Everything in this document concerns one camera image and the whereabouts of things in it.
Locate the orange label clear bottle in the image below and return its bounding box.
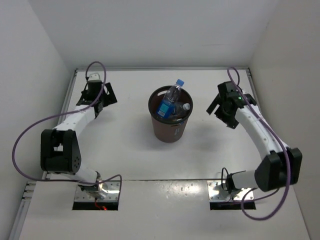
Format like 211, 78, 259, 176
172, 102, 191, 119

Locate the blue label water bottle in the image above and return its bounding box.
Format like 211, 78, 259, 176
156, 79, 185, 119

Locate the brown plastic waste bin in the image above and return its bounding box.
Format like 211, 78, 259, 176
148, 85, 194, 143

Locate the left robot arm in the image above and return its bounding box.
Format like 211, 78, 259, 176
40, 79, 117, 199

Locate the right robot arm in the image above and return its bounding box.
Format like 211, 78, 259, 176
206, 81, 303, 193

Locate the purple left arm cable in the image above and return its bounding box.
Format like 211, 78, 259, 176
11, 61, 123, 186

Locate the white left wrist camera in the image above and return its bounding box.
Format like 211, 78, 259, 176
88, 72, 101, 81

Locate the metal table edge rail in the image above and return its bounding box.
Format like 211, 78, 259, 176
74, 66, 250, 72

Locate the black cable at base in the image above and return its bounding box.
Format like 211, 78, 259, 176
221, 167, 232, 195

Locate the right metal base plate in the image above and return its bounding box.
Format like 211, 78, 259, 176
207, 180, 254, 203

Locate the metal base plate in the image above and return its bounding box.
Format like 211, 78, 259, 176
207, 180, 254, 203
74, 180, 121, 203

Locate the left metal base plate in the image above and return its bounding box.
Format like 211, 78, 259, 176
74, 180, 121, 203

